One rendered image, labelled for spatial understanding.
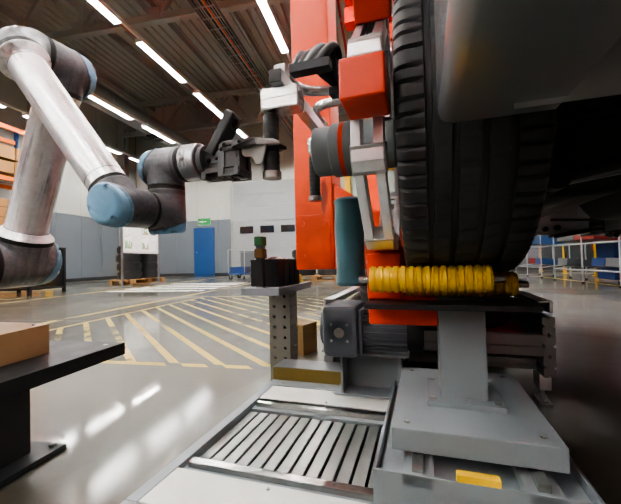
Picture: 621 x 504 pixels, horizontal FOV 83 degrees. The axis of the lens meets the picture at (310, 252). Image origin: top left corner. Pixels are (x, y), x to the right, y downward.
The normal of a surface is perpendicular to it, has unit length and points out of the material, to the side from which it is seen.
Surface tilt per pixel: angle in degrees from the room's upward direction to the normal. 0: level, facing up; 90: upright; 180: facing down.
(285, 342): 90
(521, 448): 90
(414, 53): 84
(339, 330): 90
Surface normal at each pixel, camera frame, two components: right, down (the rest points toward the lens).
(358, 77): -0.31, -0.01
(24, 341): 0.98, -0.03
